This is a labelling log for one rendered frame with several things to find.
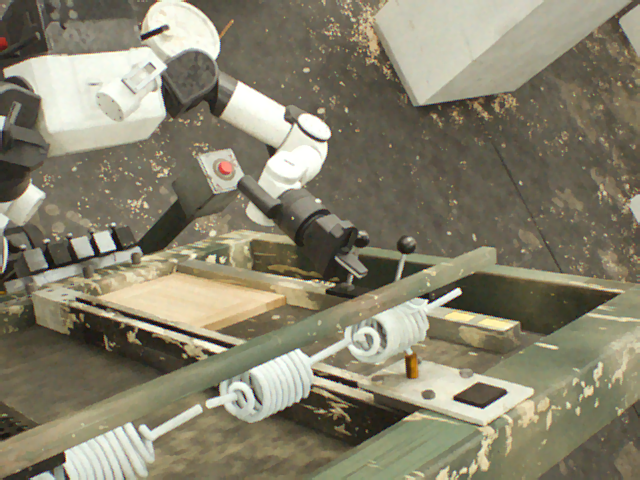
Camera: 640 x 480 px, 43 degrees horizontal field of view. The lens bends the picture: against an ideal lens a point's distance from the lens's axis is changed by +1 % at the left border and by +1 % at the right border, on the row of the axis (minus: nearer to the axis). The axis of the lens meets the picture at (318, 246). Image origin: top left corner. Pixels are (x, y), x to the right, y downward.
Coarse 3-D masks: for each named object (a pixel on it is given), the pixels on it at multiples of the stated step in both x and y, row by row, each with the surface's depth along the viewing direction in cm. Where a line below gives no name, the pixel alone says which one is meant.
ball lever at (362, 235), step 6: (360, 234) 160; (366, 234) 161; (360, 240) 160; (366, 240) 161; (360, 246) 161; (354, 252) 161; (348, 276) 161; (348, 282) 160; (342, 288) 160; (348, 288) 159; (354, 288) 160
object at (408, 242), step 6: (402, 240) 152; (408, 240) 152; (414, 240) 152; (402, 246) 152; (408, 246) 152; (414, 246) 152; (402, 252) 153; (408, 252) 152; (402, 258) 153; (402, 264) 153; (402, 270) 153; (396, 276) 152
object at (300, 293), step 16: (192, 272) 196; (208, 272) 191; (224, 272) 187; (240, 272) 186; (256, 272) 184; (256, 288) 179; (272, 288) 174; (288, 288) 170; (304, 288) 168; (320, 288) 166; (304, 304) 168; (320, 304) 164; (336, 304) 160; (432, 320) 143; (448, 320) 140; (464, 320) 139; (480, 320) 138; (512, 320) 136; (448, 336) 141; (464, 336) 138; (480, 336) 136; (496, 336) 133; (512, 336) 134
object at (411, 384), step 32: (64, 288) 175; (448, 288) 93; (64, 320) 166; (96, 320) 155; (128, 320) 148; (160, 320) 146; (128, 352) 149; (160, 352) 140; (192, 352) 132; (320, 384) 111; (352, 384) 111; (384, 384) 99; (416, 384) 99; (448, 384) 98; (512, 384) 96; (288, 416) 117; (320, 416) 112; (352, 416) 107; (384, 416) 102; (480, 416) 89
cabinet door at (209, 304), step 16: (128, 288) 190; (144, 288) 189; (160, 288) 189; (176, 288) 187; (192, 288) 186; (208, 288) 183; (224, 288) 182; (240, 288) 180; (128, 304) 178; (144, 304) 177; (160, 304) 176; (176, 304) 175; (192, 304) 173; (208, 304) 172; (224, 304) 171; (240, 304) 169; (256, 304) 167; (272, 304) 169; (176, 320) 163; (192, 320) 161; (208, 320) 160; (224, 320) 161; (240, 320) 164
